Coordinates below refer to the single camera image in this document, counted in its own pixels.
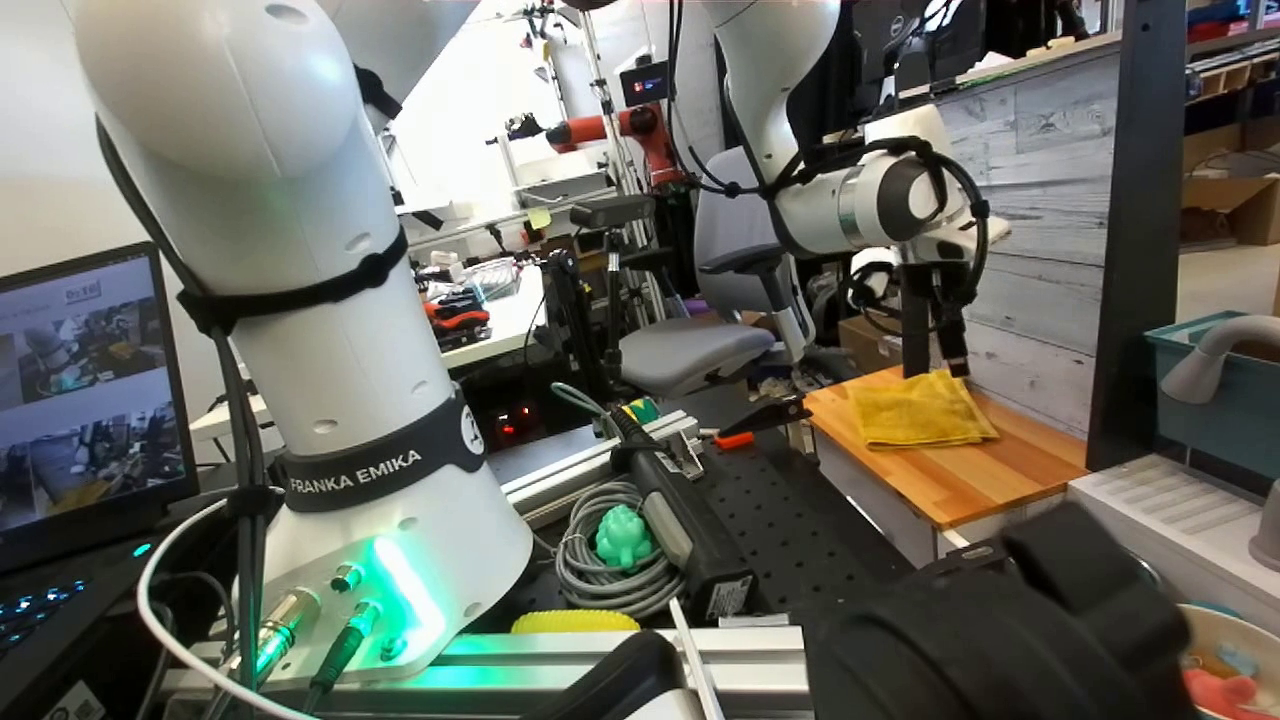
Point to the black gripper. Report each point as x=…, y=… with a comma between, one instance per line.
x=947, y=294

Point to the yellow terry towel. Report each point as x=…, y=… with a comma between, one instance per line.
x=923, y=412

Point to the white Franka Panda arm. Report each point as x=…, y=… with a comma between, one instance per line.
x=332, y=334

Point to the black perforated breadboard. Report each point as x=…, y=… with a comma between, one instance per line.
x=784, y=520

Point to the grey toy faucet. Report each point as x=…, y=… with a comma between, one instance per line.
x=1201, y=363

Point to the grey office chair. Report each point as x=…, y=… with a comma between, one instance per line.
x=694, y=352

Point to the large teal bin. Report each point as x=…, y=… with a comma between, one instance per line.
x=1241, y=412

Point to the cardboard box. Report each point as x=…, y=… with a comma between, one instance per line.
x=1225, y=203

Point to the green stop button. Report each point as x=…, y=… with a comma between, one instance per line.
x=623, y=538

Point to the white teal bowl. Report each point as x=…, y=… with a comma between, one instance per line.
x=1232, y=642

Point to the red background robot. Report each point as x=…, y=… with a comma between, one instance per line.
x=587, y=131

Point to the black box red lights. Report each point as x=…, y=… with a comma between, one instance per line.
x=523, y=412

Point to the white desk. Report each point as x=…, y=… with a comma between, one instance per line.
x=501, y=334

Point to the yellow flat object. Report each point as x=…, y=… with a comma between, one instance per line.
x=575, y=621

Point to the black laptop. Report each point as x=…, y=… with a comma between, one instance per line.
x=80, y=402

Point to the black kitchen frame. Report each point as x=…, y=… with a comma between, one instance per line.
x=1143, y=267

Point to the black camera housing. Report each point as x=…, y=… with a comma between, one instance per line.
x=985, y=642

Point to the silver aluminium rail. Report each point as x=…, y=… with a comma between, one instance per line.
x=532, y=661

